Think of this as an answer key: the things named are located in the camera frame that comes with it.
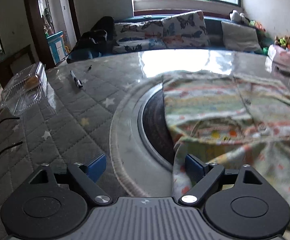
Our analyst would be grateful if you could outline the pastel patterned child's garment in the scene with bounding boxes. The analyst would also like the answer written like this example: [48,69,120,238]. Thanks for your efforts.
[161,69,290,214]

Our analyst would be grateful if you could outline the green orange toy plant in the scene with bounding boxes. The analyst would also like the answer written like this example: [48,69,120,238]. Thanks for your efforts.
[275,36,290,51]

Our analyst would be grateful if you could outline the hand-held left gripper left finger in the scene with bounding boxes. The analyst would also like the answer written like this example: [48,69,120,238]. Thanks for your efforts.
[29,154,112,206]

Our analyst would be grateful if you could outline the dark wooden side table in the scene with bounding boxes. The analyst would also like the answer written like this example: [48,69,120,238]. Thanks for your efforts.
[0,44,39,114]

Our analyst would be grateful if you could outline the black silver marker pen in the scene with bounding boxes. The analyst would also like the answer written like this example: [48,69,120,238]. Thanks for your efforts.
[70,70,84,89]

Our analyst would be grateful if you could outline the teal sofa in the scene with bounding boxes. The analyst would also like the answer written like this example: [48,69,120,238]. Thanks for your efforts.
[67,15,269,62]

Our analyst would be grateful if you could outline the dark wooden door frame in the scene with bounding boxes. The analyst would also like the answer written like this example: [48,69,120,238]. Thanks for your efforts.
[22,0,56,68]

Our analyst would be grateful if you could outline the pink tissue pack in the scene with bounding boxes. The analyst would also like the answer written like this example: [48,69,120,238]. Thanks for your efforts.
[265,44,290,75]

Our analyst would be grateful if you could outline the white plush toy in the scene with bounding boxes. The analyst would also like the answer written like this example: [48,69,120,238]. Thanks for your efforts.
[229,9,246,22]

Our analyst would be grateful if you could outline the round black stove plate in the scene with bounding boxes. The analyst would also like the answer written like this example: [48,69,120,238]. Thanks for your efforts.
[138,89,183,171]

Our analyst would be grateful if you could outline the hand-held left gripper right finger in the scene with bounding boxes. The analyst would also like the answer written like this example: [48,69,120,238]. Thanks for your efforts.
[178,154,263,207]

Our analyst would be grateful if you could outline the plain grey cushion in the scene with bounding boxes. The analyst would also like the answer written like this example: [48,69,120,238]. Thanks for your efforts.
[221,20,262,53]

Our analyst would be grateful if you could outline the clear plastic food container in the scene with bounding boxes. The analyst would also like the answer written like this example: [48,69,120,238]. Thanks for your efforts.
[0,61,47,117]

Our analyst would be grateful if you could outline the blue white small cabinet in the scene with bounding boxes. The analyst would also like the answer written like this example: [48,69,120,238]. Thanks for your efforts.
[46,31,67,64]

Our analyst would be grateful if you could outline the colourful plush toy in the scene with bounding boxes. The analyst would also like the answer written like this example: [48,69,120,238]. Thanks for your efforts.
[249,20,266,33]

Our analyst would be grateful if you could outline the butterfly print cushion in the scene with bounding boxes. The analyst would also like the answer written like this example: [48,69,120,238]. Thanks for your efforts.
[113,20,164,40]
[112,37,167,54]
[162,10,211,49]

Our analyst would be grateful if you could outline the black clothes pile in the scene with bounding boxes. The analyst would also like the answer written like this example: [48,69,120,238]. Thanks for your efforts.
[72,16,115,56]

